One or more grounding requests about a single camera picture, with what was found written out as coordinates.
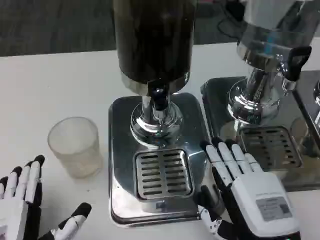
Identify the dark drink dispenser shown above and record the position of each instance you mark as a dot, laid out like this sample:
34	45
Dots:
155	57

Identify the steel drip tray base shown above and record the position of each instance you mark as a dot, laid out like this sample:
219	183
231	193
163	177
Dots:
120	180
295	130

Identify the clear drink dispenser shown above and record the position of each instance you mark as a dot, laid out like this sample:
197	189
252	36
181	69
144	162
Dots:
265	62

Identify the steel slotted drip grid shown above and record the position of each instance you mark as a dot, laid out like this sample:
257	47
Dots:
165	173
271	147

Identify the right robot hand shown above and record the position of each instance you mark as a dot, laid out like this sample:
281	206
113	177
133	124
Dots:
257	195

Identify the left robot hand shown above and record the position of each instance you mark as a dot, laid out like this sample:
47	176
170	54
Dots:
22	190

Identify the clear ribbed glass cup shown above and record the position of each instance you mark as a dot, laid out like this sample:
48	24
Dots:
75	147

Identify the black dispenser tap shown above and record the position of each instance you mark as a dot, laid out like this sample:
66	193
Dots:
158	96

